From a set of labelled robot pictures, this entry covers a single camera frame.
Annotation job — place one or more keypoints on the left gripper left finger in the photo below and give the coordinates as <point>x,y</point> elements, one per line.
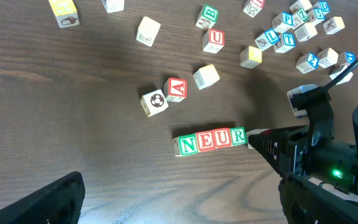
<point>59,202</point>

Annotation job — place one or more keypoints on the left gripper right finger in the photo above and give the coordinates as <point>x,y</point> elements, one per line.
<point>304,202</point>

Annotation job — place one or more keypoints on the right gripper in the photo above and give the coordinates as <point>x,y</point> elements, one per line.
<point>325,159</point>

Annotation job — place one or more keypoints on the green R block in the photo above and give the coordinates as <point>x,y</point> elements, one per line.
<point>238,136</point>

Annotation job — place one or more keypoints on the red u block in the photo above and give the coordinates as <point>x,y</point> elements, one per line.
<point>222,138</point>
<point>213,41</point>

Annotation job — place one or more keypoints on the red E block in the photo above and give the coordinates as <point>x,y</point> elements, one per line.
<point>205,141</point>

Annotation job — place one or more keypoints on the green N block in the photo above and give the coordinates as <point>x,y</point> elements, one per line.
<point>185,145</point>

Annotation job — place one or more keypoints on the red i block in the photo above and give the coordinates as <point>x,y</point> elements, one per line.
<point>253,7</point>
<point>253,132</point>

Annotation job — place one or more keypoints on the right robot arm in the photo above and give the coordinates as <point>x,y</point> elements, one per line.
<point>310,150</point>

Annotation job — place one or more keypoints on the blue 2 block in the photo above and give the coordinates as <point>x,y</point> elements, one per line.
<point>307,63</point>

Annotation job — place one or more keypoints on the plain yellow block centre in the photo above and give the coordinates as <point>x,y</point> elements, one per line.
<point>250,57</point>

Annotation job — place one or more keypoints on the white block right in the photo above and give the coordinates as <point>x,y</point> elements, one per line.
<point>336,72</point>

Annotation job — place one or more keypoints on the yellow block beside E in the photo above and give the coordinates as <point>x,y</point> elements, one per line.
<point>206,76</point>

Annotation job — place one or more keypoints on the blue T block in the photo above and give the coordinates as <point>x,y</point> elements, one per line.
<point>285,44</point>

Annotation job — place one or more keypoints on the blue L block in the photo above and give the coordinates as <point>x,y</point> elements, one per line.
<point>267,39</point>

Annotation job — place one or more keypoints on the blue D block lower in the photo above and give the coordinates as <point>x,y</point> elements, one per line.
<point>345,58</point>

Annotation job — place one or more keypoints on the blue d block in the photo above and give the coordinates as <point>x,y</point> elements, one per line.
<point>345,58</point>
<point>322,5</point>

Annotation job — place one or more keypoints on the red A block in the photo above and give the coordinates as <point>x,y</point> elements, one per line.
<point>175,89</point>

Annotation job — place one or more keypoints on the yellow block below Z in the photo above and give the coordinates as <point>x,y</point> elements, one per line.
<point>305,32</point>

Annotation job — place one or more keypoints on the blue P block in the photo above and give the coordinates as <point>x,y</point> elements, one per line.
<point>282,22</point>

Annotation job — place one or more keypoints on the white soccer ball block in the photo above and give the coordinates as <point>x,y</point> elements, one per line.
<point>154,102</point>

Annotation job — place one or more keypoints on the blue 5 block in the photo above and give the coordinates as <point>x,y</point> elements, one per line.
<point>315,16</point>

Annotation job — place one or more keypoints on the yellow block top right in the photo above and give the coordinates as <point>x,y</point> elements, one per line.
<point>300,4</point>

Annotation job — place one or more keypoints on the green B block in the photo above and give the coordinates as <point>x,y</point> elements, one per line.
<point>207,17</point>

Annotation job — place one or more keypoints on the blue D block upper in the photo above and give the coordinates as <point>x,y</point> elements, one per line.
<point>322,5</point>

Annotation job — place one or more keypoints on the yellow O block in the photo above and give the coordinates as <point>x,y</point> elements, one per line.
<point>147,31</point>

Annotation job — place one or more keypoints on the yellow block far left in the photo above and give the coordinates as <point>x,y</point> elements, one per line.
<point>65,12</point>

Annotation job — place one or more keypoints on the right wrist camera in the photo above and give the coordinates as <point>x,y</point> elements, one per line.
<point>294,97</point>

